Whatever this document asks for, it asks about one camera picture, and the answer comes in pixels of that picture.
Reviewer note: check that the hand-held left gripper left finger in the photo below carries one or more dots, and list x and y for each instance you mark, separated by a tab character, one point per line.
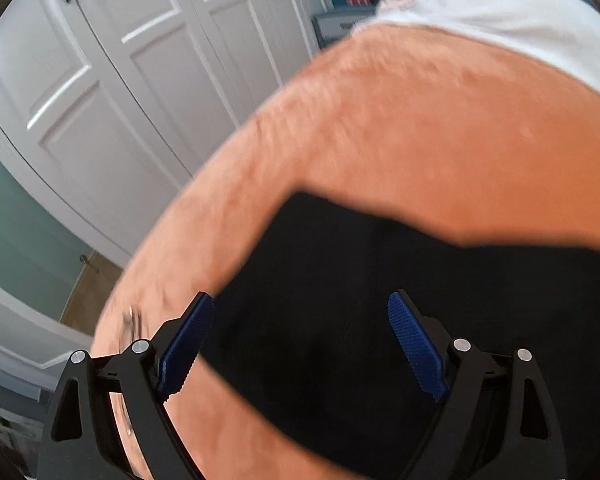
185	350

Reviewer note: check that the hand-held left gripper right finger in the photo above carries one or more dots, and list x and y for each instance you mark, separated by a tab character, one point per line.
417	350

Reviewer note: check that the black pants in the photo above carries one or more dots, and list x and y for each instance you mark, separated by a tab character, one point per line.
330	310

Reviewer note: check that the metal door stop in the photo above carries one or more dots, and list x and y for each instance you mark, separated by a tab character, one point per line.
85	260

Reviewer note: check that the orange blanket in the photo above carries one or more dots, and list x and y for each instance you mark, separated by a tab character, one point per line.
405	135

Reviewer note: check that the white panelled wardrobe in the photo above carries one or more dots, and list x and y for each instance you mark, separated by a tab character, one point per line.
130	85

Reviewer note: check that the grey box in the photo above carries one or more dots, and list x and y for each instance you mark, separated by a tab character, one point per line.
337	27

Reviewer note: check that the white lace-trimmed sheet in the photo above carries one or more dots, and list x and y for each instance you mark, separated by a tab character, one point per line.
505	10

